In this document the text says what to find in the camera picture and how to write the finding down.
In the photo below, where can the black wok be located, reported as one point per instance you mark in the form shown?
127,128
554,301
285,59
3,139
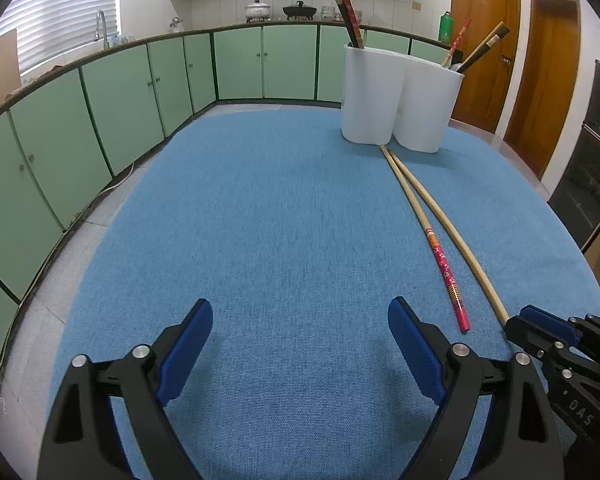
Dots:
299,12

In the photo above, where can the green lower kitchen cabinets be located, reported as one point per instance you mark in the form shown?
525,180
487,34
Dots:
130,100

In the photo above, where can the red orange bamboo chopstick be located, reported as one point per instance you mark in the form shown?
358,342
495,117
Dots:
436,249

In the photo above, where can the plain bamboo chopstick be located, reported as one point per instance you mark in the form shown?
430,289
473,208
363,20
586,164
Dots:
488,289
477,47

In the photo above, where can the black chopstick silver band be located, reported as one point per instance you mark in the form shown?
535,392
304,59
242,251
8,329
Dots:
482,52

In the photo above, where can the white window blind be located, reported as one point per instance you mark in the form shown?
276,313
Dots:
47,28

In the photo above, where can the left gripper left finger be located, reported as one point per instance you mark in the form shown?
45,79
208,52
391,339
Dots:
81,438

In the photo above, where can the right wooden door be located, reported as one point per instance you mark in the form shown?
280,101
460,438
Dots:
547,82

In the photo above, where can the white cooking pot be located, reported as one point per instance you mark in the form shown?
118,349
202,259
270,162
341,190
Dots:
257,11

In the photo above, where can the blue table mat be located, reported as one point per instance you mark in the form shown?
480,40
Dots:
276,302

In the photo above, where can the red handled bamboo chopstick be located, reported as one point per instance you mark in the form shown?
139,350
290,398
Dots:
456,42

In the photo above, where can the red black chopstick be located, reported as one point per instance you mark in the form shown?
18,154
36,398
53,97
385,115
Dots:
345,7

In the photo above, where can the white double utensil holder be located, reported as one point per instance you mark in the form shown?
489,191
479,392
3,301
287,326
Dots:
391,96

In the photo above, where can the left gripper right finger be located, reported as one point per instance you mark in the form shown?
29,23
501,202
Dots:
520,439

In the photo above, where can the black oven cabinet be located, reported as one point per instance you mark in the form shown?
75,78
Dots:
576,200

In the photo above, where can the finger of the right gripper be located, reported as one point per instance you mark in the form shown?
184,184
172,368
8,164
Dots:
556,327
531,338

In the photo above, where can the chrome sink faucet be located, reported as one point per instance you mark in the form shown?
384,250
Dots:
101,30

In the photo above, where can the green bottle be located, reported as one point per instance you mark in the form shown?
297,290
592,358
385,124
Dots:
446,25

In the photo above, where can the small kettle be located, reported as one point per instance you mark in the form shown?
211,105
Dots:
176,25

